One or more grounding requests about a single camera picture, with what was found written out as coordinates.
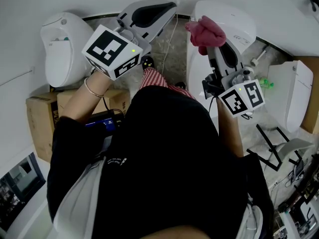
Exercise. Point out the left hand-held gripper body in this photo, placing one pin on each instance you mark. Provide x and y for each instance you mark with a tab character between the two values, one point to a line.
109	51

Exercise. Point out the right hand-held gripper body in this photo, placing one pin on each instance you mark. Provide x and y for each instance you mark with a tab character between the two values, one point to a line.
239	98

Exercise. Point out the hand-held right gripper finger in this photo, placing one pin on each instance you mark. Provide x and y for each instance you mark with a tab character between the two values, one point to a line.
216	63
238	63

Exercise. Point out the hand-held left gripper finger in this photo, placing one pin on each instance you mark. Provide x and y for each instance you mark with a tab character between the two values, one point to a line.
154	31
134	7

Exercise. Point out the pink cloth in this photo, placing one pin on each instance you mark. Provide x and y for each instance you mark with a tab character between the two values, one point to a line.
207	34

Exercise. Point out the white toilet with tank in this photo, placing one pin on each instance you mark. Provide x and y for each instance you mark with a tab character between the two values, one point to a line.
229	19

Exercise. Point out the person's right forearm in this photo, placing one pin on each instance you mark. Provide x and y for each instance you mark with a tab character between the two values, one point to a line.
231	133

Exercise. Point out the person's left forearm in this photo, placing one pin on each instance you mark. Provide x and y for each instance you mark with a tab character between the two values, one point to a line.
82	98

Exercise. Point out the white square-backed toilet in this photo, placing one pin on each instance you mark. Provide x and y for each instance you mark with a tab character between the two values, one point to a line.
289	96

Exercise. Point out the white egg-shaped toilet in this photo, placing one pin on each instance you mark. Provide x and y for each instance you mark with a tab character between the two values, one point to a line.
59	63

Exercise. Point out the person's black slipper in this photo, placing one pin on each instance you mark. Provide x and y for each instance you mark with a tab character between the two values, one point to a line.
147	63
180	85

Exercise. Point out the person's red checked trousers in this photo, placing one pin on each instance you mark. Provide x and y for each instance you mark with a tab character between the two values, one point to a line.
154	78

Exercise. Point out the black device with blue screen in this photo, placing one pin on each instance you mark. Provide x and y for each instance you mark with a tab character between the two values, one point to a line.
104	122

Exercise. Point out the tall cardboard box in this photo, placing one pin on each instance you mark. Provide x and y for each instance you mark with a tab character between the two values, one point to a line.
312	108

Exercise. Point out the crumpled cardboard box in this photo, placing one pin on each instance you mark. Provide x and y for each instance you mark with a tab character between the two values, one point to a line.
40	123

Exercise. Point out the person's black and white shirt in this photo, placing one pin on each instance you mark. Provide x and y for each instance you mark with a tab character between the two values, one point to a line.
162	170

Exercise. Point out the grey chair with black frame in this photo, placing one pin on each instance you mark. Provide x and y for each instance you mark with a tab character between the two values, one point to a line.
291	148

